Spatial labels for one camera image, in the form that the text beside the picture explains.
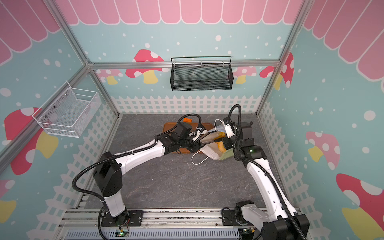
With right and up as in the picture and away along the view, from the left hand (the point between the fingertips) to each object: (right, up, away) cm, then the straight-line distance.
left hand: (200, 143), depth 84 cm
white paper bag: (+7, -3, +8) cm, 12 cm away
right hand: (+14, +6, -6) cm, 16 cm away
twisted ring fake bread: (+13, -2, +8) cm, 15 cm away
